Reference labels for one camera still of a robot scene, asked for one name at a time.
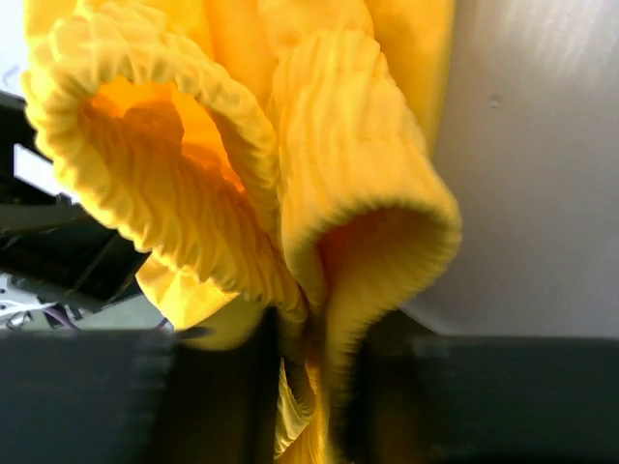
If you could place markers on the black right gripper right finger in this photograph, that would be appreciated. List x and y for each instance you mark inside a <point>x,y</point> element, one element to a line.
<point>421,397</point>

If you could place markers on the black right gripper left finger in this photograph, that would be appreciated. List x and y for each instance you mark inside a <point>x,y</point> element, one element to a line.
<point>137,396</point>

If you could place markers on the yellow shorts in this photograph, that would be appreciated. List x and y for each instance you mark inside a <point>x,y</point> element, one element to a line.
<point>262,153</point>

